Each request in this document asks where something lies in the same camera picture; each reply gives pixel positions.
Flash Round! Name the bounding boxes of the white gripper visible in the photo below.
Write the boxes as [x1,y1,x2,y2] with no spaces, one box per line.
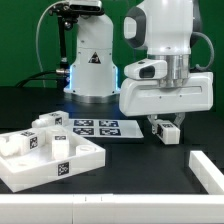
[119,72,213,134]

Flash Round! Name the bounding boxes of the white square tabletop tray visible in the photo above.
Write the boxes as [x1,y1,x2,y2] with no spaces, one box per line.
[0,126,106,192]

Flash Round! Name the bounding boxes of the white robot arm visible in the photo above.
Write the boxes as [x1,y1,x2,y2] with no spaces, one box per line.
[119,0,213,137]

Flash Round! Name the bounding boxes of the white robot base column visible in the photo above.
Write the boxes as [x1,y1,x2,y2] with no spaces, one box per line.
[64,15,120,103]

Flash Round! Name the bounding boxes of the white sheet with tags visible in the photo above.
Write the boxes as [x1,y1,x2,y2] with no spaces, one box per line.
[66,119,143,139]

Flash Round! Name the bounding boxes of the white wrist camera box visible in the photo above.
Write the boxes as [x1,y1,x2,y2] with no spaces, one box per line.
[124,59,168,80]

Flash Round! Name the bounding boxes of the grey cable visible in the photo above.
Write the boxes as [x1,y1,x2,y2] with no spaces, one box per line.
[35,0,68,88]

